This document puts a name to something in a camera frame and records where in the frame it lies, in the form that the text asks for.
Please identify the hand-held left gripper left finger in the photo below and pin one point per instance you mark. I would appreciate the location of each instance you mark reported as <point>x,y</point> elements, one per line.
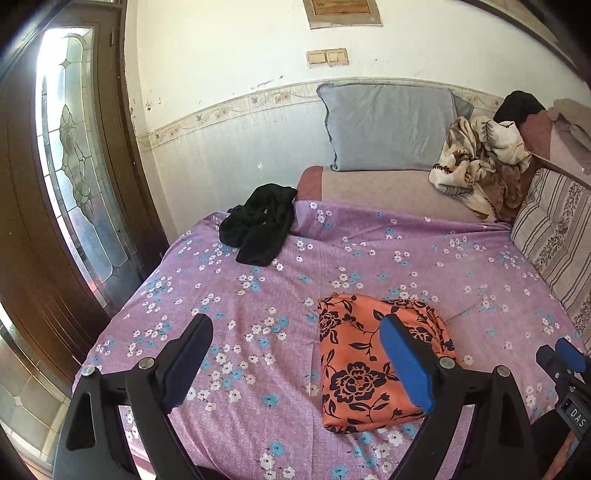
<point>184,362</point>

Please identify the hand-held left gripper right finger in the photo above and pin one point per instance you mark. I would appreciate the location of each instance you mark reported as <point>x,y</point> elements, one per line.
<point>406,364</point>

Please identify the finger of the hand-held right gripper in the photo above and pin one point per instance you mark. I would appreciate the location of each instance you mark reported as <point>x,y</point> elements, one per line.
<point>549,364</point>
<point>571,355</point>

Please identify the orange floral garment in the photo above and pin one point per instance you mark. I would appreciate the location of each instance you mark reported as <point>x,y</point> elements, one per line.
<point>369,369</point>

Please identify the person's right forearm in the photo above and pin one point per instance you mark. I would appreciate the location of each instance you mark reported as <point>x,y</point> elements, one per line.
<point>547,443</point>

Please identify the striped cushion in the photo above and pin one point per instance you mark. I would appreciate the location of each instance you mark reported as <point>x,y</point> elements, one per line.
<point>554,230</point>

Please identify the purple floral bedsheet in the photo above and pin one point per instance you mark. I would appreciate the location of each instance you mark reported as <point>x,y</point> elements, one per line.
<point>286,286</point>

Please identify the black cloth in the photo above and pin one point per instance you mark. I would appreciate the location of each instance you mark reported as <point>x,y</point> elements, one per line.
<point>258,226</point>
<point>517,106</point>

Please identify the pink mattress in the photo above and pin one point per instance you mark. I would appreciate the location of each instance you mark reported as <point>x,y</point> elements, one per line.
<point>378,189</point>

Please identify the wooden door with glass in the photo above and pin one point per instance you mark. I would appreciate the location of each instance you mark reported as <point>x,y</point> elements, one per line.
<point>69,184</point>

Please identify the cream floral blanket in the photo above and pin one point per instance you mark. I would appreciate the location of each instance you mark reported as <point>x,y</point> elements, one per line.
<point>475,161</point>

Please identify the brown garment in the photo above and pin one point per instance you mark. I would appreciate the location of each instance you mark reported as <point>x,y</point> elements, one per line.
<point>572,120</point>

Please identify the grey pillow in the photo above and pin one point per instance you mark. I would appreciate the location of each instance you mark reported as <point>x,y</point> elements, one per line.
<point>388,124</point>

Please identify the beige light switch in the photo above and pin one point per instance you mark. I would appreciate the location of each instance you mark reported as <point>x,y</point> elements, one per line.
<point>337,55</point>
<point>317,57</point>

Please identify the wall plaque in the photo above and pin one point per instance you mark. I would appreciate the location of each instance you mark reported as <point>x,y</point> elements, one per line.
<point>344,11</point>

